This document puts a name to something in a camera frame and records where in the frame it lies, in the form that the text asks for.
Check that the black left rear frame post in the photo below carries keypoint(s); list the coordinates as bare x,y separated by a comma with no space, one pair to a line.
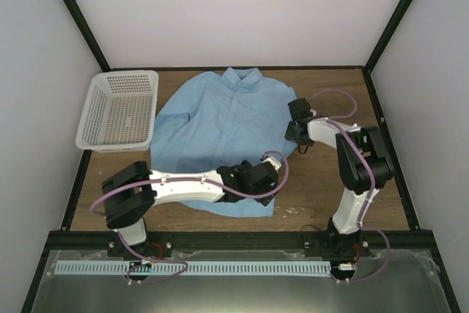
87,34

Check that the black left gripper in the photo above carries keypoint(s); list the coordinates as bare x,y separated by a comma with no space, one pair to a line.
267,189

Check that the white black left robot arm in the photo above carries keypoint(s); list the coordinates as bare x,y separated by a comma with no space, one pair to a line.
130,193

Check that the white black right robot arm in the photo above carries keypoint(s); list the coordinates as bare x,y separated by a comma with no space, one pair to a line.
363,161

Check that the grey metal front panel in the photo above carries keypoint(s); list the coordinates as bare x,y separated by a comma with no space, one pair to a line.
406,281

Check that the black frame post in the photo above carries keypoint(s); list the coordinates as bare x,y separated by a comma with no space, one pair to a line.
392,25
87,34

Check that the black right rear frame post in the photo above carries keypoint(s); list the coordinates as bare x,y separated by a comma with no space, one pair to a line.
392,25

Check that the light blue button shirt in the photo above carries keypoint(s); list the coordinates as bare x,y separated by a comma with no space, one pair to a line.
221,119

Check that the light blue slotted cable duct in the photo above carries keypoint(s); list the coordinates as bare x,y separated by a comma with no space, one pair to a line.
193,268

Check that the white perforated plastic basket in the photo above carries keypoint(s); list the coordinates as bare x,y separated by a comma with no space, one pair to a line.
119,112

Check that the black front mounting rail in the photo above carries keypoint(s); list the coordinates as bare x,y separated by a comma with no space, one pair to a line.
309,243

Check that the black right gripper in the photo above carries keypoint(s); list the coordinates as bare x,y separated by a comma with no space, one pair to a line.
289,133

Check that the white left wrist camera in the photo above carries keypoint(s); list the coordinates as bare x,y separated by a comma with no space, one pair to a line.
276,164

